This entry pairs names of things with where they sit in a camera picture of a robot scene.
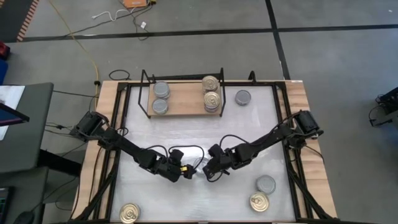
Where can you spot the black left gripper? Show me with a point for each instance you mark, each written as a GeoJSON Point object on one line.
{"type": "Point", "coordinates": [169, 169]}

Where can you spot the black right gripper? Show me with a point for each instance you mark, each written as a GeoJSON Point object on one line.
{"type": "Point", "coordinates": [224, 163]}

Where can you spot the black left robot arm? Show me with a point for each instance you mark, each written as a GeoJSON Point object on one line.
{"type": "Point", "coordinates": [130, 149]}

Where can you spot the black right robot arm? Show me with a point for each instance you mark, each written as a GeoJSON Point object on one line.
{"type": "Point", "coordinates": [273, 137]}

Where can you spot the white label sticker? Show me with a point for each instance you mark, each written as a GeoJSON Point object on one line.
{"type": "Point", "coordinates": [297, 81]}

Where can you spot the black desk base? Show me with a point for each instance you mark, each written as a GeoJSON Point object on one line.
{"type": "Point", "coordinates": [59, 161]}

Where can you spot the white plug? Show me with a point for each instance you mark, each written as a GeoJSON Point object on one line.
{"type": "Point", "coordinates": [143, 25]}

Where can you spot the grey desk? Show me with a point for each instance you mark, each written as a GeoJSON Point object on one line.
{"type": "Point", "coordinates": [28, 140]}

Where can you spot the orange box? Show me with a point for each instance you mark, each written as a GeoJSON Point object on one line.
{"type": "Point", "coordinates": [134, 3]}

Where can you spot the dark keyboard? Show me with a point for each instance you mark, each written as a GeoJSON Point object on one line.
{"type": "Point", "coordinates": [4, 202]}

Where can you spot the dark desk monitor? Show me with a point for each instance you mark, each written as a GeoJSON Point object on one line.
{"type": "Point", "coordinates": [7, 115]}

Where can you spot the white paper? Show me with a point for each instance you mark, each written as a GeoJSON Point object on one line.
{"type": "Point", "coordinates": [12, 95]}

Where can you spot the blue object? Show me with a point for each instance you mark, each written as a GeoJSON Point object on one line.
{"type": "Point", "coordinates": [2, 71]}

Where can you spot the red object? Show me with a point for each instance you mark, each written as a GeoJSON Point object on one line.
{"type": "Point", "coordinates": [3, 49]}

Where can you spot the dark mat striped edge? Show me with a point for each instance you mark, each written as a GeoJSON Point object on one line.
{"type": "Point", "coordinates": [12, 18]}

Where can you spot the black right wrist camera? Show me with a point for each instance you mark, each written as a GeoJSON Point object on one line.
{"type": "Point", "coordinates": [215, 150]}

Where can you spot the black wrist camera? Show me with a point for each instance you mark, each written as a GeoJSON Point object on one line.
{"type": "Point", "coordinates": [176, 154]}
{"type": "Point", "coordinates": [215, 150]}

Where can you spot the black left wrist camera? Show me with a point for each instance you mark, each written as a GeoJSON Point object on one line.
{"type": "Point", "coordinates": [176, 154]}

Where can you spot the wooden shelf black metal frame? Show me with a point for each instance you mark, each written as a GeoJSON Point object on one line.
{"type": "Point", "coordinates": [185, 101]}

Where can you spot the black metal table frame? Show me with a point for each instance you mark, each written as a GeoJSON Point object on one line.
{"type": "Point", "coordinates": [264, 84]}

